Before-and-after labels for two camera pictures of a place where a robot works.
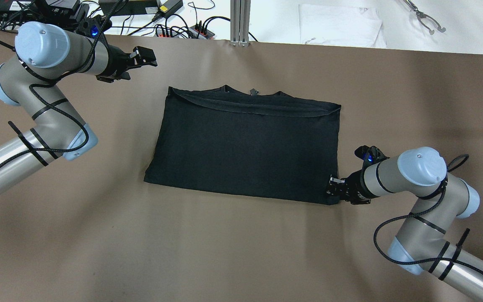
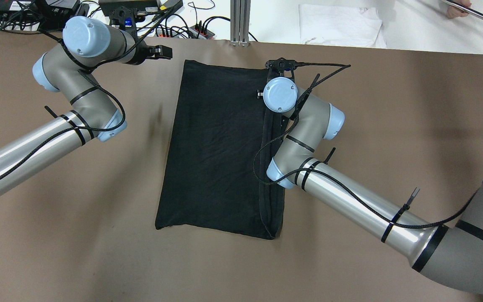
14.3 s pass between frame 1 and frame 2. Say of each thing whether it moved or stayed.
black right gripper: moved
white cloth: stayed
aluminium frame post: stayed
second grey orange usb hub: stayed
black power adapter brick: stayed
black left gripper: moved
